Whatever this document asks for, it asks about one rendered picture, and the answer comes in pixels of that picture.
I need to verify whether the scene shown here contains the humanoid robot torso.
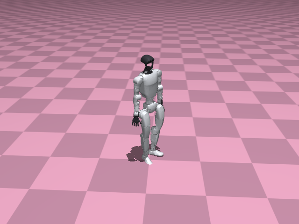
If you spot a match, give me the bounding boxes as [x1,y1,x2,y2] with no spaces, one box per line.
[138,69,158,113]

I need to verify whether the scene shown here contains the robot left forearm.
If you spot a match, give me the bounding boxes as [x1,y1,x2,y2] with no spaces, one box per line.
[157,89,163,103]

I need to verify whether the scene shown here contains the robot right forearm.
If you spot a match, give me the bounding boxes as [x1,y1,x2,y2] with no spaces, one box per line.
[133,95,140,116]

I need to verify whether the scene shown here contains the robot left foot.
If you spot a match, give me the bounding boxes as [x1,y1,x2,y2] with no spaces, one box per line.
[148,149,164,156]

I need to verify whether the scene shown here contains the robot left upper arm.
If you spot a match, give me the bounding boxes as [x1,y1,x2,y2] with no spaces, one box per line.
[154,69,163,91]

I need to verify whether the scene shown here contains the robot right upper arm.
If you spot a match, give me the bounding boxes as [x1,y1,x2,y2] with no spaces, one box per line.
[133,76,143,101]

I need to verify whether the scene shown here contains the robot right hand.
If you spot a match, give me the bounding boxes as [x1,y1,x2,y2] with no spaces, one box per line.
[132,112,141,126]

